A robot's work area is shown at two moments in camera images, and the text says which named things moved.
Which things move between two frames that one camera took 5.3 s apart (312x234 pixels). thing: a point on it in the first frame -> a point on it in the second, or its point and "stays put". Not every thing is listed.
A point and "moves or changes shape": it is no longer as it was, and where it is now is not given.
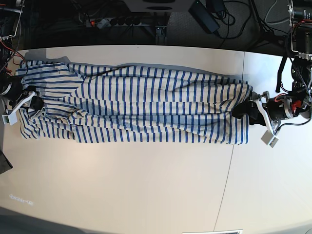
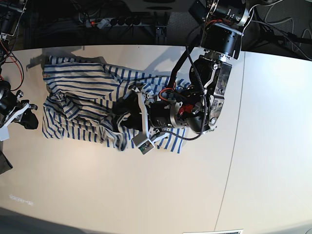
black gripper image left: [16, 90] -> [9, 103]
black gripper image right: [275, 106] -> [169, 114]
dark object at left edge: [5, 164] stays put
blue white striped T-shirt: [104, 104] moves or changes shape
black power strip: [112, 22] stays put
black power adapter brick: [204, 17] stays put
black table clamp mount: [161, 35] stays put
